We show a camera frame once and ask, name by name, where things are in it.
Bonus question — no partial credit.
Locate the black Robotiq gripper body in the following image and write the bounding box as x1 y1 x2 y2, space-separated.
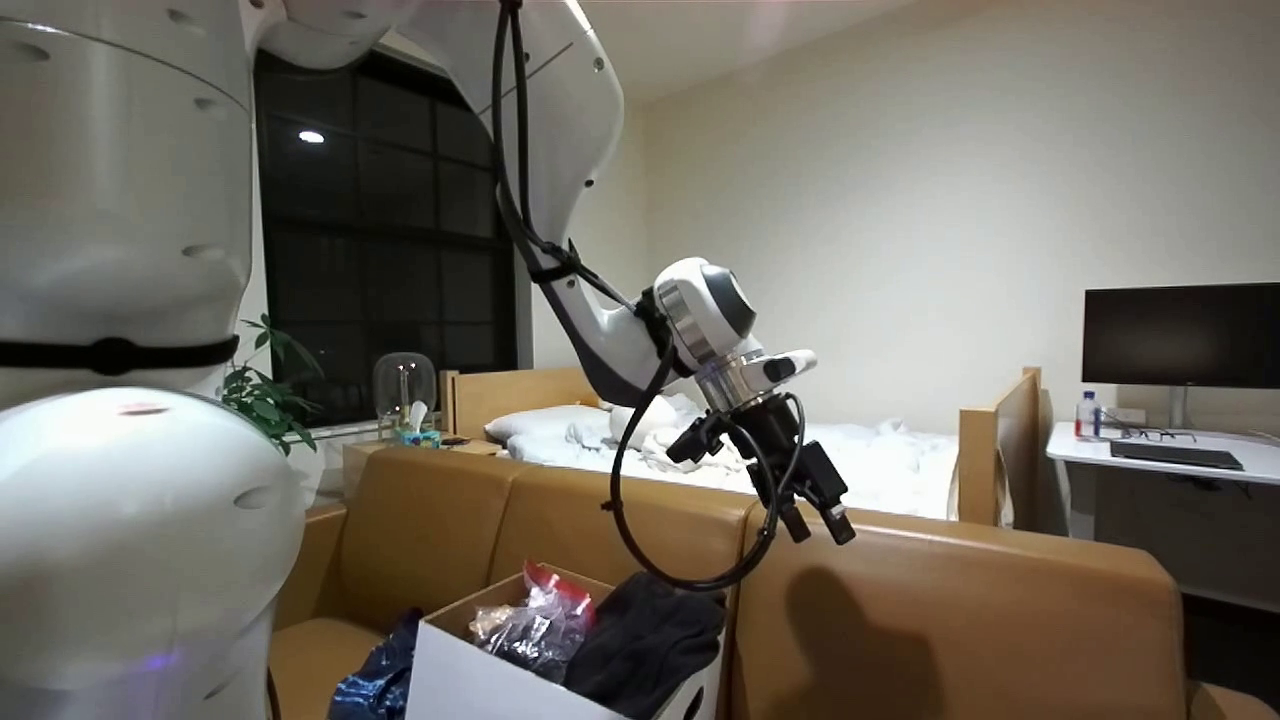
723 390 817 475

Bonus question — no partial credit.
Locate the black hooded cloth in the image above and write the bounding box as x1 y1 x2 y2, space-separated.
566 574 731 720

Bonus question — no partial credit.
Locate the clear plastic bag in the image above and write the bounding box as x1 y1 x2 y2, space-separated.
466 559 603 686

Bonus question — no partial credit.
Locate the tan leather sofa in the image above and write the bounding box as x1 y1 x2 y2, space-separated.
268 445 1280 720

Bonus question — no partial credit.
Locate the white cardboard box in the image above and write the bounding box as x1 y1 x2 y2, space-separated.
405 564 731 720

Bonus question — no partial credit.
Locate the dark blue patterned cloth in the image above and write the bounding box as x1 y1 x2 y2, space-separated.
329 608 430 720

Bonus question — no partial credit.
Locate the flat white pillow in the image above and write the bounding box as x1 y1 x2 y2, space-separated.
481 401 612 451

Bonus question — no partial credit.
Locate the clear water bottle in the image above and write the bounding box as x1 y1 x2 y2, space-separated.
1073 390 1108 445

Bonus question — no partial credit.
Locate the white desk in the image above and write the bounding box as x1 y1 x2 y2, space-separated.
1046 416 1280 615

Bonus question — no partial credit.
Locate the black keyboard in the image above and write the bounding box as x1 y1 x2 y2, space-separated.
1108 437 1250 473

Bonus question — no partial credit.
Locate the glass dome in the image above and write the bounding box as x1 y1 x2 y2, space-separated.
373 350 444 449

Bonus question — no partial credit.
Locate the black computer monitor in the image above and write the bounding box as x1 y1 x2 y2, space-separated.
1082 278 1280 432

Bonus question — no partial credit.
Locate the dark window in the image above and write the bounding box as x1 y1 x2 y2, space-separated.
253 47 525 432

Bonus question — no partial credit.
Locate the green plant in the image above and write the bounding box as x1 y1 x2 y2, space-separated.
215 316 329 455

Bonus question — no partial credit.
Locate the wooden bed frame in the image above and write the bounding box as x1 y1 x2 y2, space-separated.
439 366 1058 532

